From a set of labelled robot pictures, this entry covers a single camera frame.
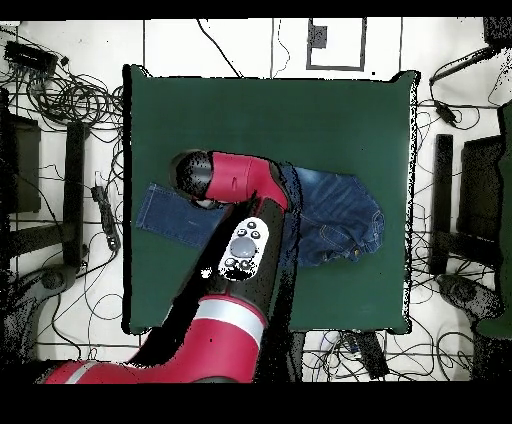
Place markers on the black floor bar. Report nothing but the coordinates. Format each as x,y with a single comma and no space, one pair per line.
372,356

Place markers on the black network switch box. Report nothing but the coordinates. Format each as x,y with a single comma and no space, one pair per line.
30,56

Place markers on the grey stand foot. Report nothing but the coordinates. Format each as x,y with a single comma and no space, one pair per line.
464,294
52,278

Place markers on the black power adapter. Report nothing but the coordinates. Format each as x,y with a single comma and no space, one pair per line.
446,112

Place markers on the black rod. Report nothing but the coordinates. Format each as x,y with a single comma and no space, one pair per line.
464,64

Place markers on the dark green table cloth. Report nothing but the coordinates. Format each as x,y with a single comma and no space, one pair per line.
260,116

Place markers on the black power strip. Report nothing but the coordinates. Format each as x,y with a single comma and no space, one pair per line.
106,216

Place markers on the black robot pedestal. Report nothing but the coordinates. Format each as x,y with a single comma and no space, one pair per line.
298,356

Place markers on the black metal frame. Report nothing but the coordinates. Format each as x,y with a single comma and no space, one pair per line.
442,180
74,180

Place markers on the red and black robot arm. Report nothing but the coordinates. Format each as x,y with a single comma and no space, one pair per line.
228,332

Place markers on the blue denim jeans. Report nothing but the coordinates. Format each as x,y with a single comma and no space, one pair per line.
340,216

